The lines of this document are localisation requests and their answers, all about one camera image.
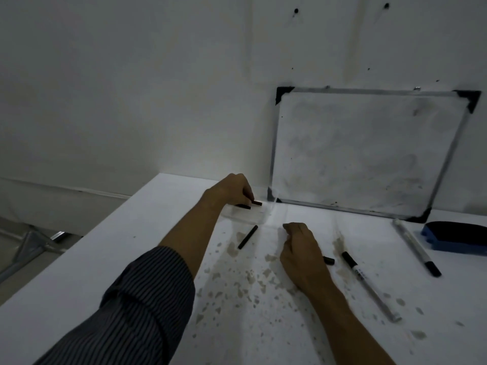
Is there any person's left hand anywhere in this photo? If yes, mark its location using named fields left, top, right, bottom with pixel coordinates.
left=200, top=173, right=255, bottom=210

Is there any person's right hand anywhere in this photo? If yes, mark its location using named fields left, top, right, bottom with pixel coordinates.
left=280, top=222, right=335, bottom=298

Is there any blue whiteboard eraser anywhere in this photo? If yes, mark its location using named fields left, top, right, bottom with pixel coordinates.
left=420, top=221, right=487, bottom=257

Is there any person's right forearm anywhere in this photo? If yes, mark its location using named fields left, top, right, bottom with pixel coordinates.
left=304, top=278, right=397, bottom=365

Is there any clear plastic case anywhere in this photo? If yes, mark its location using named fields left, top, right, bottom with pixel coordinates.
left=222, top=197, right=281, bottom=229

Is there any striped dark shirt sleeve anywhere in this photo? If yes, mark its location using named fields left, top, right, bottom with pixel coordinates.
left=34, top=246, right=197, bottom=365

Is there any metal framed whiteboard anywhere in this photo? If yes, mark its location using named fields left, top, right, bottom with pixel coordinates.
left=267, top=86, right=482, bottom=224

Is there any grey metal stand frame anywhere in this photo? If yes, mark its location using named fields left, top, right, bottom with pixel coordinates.
left=0, top=229, right=78, bottom=286

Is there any black marker pen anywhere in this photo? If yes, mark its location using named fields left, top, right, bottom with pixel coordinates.
left=238, top=225, right=259, bottom=250

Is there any person's left forearm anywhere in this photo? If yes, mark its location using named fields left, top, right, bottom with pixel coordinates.
left=158, top=195, right=230, bottom=286

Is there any white marker with black cap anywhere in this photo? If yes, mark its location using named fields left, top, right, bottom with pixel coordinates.
left=392, top=218, right=443, bottom=278
left=341, top=251, right=403, bottom=324

